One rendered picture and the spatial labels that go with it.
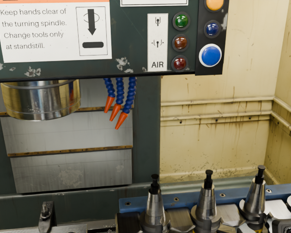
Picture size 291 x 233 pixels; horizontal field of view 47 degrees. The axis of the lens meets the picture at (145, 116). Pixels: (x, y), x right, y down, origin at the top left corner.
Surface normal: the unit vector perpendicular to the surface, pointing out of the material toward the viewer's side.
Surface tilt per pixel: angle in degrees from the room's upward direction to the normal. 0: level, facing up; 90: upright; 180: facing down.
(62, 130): 90
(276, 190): 0
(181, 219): 0
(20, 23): 90
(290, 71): 90
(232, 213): 0
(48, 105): 90
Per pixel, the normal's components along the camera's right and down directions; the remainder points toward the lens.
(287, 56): -0.99, 0.06
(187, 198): 0.00, -0.91
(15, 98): -0.37, 0.37
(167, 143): 0.14, 0.40
